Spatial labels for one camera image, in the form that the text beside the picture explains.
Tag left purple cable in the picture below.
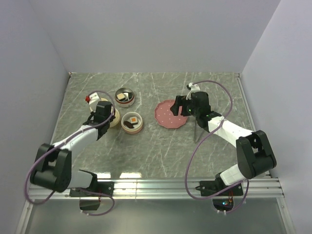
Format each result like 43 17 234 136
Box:
24 90 116 216

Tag cream lid with pink handle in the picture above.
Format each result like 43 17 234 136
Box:
110 109 121 128

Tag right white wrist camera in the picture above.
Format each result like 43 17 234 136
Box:
187 82 200 92

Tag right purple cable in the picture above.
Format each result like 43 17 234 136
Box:
184 80 250 213

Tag tan sushi piece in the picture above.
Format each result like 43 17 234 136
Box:
117 93 126 101

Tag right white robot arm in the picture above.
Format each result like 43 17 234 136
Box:
170 91 277 195

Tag metal tongs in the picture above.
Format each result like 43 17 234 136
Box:
193 120 206 143

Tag pink scalloped plate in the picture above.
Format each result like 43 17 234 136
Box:
154 99 188 129

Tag orange topped sushi piece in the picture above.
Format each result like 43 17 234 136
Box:
129 116 138 125

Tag aluminium mounting rail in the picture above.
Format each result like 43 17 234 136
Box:
28 176 284 200

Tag dark brown food piece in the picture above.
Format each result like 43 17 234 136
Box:
123 121 134 129

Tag pink lunch box tier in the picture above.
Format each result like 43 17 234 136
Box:
120 112 143 135

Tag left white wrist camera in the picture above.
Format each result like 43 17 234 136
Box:
85 92 101 109

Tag purple cable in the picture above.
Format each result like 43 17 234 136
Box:
184 80 250 213
24 90 116 216

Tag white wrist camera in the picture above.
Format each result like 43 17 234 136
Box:
187 82 200 92
85 92 101 109

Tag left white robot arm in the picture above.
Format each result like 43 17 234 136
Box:
29 101 115 192

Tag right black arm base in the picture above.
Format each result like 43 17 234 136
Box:
195 178 246 214

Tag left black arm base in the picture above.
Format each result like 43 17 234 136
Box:
69 179 115 212

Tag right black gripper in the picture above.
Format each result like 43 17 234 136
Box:
170 95 200 117

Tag steel lunch box bowl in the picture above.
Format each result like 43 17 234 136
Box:
115 87 135 108

